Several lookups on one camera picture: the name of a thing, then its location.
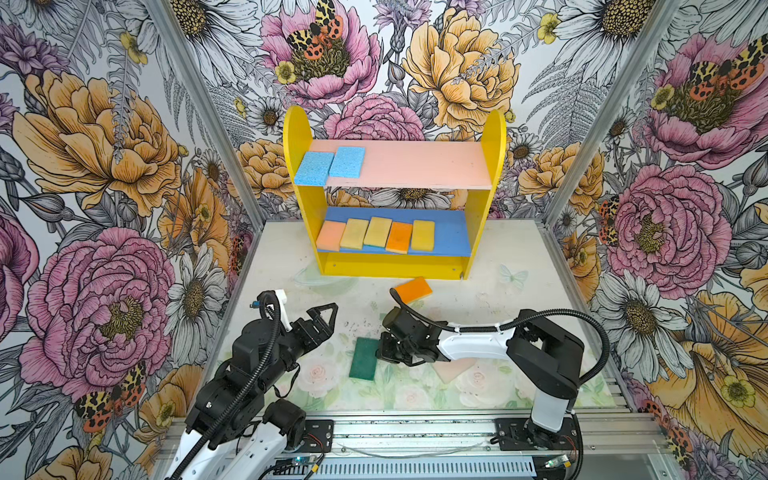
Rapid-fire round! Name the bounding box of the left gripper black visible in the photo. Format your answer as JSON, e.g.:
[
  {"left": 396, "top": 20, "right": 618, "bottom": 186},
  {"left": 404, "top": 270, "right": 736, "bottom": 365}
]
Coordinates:
[{"left": 260, "top": 304, "right": 338, "bottom": 390}]

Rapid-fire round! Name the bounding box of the green scouring pad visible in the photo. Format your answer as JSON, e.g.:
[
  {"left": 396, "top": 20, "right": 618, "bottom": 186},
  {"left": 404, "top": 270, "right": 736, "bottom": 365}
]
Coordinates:
[{"left": 349, "top": 337, "right": 379, "bottom": 381}]

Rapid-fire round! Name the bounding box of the pink orange sponge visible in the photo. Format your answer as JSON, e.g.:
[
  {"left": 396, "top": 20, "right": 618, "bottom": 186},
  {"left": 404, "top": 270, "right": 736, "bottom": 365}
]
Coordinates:
[{"left": 315, "top": 220, "right": 346, "bottom": 252}]

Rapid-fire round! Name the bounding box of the yellow sponge with green back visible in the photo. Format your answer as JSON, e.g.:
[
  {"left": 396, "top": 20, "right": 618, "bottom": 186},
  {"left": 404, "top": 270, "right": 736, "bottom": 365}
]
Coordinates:
[{"left": 340, "top": 218, "right": 369, "bottom": 250}]

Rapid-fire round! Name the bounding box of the large yellow sponge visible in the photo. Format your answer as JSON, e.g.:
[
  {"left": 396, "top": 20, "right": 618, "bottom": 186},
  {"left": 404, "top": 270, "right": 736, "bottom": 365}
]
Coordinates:
[{"left": 363, "top": 217, "right": 392, "bottom": 248}]

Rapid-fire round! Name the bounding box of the orange sponge front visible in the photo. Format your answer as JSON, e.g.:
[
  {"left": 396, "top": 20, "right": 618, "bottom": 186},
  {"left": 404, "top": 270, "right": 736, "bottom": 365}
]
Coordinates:
[{"left": 385, "top": 222, "right": 413, "bottom": 255}]

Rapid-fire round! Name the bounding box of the small yellow sponge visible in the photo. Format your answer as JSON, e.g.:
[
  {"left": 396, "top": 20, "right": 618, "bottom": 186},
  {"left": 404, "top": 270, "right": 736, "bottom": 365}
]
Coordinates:
[{"left": 410, "top": 220, "right": 436, "bottom": 252}]

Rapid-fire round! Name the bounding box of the blue cellulose sponge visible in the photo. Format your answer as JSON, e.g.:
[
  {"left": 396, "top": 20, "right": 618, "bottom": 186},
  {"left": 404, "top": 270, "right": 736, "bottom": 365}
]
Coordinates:
[{"left": 329, "top": 146, "right": 366, "bottom": 179}]

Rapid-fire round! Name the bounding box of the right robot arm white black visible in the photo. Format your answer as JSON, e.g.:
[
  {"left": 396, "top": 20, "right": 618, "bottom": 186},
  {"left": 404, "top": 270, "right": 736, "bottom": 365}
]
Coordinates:
[{"left": 376, "top": 306, "right": 602, "bottom": 450}]

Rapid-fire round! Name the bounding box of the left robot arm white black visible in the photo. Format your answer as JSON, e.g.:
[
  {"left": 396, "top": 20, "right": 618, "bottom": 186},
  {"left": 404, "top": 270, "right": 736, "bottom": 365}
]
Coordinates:
[{"left": 166, "top": 299, "right": 338, "bottom": 479}]

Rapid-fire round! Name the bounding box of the yellow wooden two-tier shelf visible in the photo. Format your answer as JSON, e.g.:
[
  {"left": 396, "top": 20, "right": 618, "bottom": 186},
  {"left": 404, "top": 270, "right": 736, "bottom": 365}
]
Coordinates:
[{"left": 283, "top": 106, "right": 507, "bottom": 280}]

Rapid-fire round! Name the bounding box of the pale pink sponge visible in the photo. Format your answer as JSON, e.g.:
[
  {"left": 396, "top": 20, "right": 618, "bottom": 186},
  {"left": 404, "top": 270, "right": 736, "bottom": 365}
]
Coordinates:
[{"left": 432, "top": 358, "right": 477, "bottom": 384}]

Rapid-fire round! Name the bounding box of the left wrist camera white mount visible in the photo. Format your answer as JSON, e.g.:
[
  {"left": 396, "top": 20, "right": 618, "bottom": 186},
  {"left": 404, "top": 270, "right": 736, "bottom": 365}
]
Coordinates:
[{"left": 250, "top": 289, "right": 292, "bottom": 333}]

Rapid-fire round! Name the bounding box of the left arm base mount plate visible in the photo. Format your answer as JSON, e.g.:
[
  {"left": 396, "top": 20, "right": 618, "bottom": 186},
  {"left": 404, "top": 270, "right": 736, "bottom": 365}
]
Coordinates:
[{"left": 296, "top": 419, "right": 335, "bottom": 454}]

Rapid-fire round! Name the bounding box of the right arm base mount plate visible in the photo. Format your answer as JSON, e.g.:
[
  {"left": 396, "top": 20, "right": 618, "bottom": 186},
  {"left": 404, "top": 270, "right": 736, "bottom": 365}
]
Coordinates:
[{"left": 493, "top": 417, "right": 581, "bottom": 451}]

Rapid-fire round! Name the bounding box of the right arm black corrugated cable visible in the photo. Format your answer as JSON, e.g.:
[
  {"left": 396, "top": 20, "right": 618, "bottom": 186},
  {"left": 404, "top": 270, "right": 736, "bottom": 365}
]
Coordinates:
[{"left": 389, "top": 287, "right": 611, "bottom": 480}]

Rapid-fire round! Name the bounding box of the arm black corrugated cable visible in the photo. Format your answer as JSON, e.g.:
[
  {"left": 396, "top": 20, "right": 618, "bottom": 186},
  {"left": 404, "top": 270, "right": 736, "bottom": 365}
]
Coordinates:
[
  {"left": 167, "top": 289, "right": 283, "bottom": 480},
  {"left": 389, "top": 287, "right": 611, "bottom": 480}
]

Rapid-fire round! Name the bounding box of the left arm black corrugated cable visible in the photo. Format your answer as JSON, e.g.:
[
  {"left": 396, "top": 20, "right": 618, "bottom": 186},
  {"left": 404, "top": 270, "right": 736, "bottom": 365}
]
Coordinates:
[{"left": 167, "top": 289, "right": 283, "bottom": 480}]

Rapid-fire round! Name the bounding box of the aluminium front rail frame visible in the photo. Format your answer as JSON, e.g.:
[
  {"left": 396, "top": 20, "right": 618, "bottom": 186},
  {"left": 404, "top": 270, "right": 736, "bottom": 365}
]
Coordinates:
[{"left": 149, "top": 410, "right": 685, "bottom": 480}]

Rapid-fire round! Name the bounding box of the left aluminium corner post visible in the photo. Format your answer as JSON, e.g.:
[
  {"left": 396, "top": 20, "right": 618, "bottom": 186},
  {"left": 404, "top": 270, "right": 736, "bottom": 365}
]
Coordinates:
[{"left": 147, "top": 1, "right": 266, "bottom": 236}]

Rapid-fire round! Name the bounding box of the aluminium corner post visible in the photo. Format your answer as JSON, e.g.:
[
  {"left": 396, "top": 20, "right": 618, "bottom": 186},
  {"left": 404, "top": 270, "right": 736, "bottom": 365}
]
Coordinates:
[
  {"left": 147, "top": 1, "right": 266, "bottom": 236},
  {"left": 543, "top": 0, "right": 680, "bottom": 227}
]

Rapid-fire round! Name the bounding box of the right aluminium corner post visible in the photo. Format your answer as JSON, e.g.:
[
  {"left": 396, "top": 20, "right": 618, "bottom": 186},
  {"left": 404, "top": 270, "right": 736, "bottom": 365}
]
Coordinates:
[{"left": 543, "top": 0, "right": 680, "bottom": 227}]

